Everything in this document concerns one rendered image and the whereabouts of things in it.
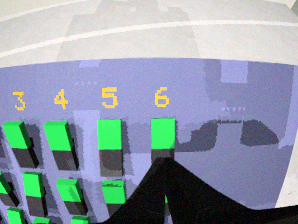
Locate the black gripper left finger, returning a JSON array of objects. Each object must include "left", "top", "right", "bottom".
[{"left": 96, "top": 157, "right": 168, "bottom": 224}]

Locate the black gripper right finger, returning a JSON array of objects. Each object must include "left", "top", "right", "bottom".
[{"left": 164, "top": 157, "right": 298, "bottom": 224}]

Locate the blue switch panel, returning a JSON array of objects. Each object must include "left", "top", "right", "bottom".
[{"left": 0, "top": 57, "right": 298, "bottom": 224}]

